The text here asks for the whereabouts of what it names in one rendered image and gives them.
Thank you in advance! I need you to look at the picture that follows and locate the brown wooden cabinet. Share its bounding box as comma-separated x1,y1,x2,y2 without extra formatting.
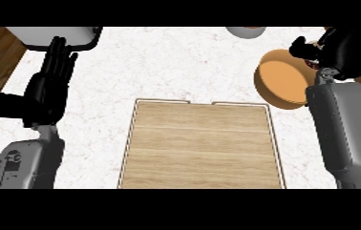
0,26,30,92

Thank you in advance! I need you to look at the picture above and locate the orange pot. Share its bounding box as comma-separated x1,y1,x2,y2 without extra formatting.
253,48,321,111

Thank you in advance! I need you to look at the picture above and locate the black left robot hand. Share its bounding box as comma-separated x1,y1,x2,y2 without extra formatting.
0,35,80,129

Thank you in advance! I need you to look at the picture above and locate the wooden tray with white rim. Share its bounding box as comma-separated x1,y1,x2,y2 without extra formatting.
115,97,287,190

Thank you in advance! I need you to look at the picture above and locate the white appliance with black rim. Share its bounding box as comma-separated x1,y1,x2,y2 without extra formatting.
4,26,105,52

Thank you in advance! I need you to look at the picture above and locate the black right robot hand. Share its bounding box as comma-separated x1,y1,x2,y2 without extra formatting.
287,26,361,81

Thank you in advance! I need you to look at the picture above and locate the grey bowl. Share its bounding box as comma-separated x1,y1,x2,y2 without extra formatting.
225,26,268,40

